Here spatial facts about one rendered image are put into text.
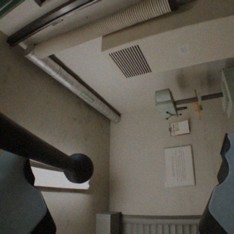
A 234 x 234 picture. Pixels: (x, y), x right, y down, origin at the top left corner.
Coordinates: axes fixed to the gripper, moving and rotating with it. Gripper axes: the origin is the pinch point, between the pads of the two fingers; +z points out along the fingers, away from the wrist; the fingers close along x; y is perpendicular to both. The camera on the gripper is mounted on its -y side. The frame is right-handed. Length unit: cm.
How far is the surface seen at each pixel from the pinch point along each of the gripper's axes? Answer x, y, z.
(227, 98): 122, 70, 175
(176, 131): 89, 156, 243
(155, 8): 26, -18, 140
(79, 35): -37, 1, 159
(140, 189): 28, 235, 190
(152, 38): 26, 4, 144
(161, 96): 46, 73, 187
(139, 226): 25, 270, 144
